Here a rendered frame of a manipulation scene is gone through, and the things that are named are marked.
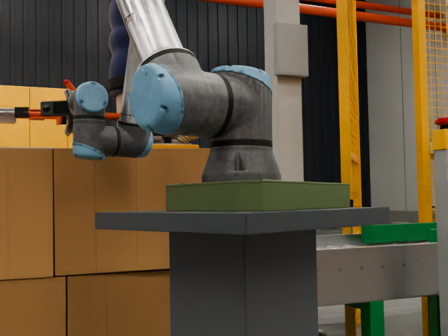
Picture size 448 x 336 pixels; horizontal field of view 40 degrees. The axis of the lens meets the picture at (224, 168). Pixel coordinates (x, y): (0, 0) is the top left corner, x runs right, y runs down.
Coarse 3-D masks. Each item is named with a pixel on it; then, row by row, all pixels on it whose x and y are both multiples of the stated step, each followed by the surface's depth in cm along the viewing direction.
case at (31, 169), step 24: (0, 168) 186; (24, 168) 188; (48, 168) 191; (0, 192) 185; (24, 192) 188; (48, 192) 190; (0, 216) 185; (24, 216) 187; (48, 216) 190; (0, 240) 185; (24, 240) 187; (48, 240) 189; (0, 264) 184; (24, 264) 187; (48, 264) 189
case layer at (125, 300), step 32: (0, 288) 184; (32, 288) 188; (64, 288) 191; (96, 288) 195; (128, 288) 199; (160, 288) 203; (0, 320) 184; (32, 320) 187; (64, 320) 191; (96, 320) 194; (128, 320) 198; (160, 320) 202
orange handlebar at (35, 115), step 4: (32, 112) 204; (36, 112) 205; (40, 112) 206; (32, 116) 205; (36, 116) 205; (40, 116) 206; (108, 116) 215; (112, 116) 215; (116, 116) 216; (36, 120) 210; (40, 120) 211; (108, 120) 219; (112, 120) 220; (116, 120) 220
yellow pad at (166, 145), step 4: (164, 140) 215; (168, 140) 215; (156, 144) 211; (160, 144) 211; (164, 144) 212; (168, 144) 212; (172, 144) 213; (176, 144) 213; (180, 144) 214; (184, 144) 215; (188, 144) 215
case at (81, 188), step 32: (64, 160) 193; (128, 160) 200; (160, 160) 203; (192, 160) 207; (64, 192) 192; (96, 192) 196; (128, 192) 199; (160, 192) 202; (64, 224) 192; (64, 256) 191; (96, 256) 195; (128, 256) 198; (160, 256) 201
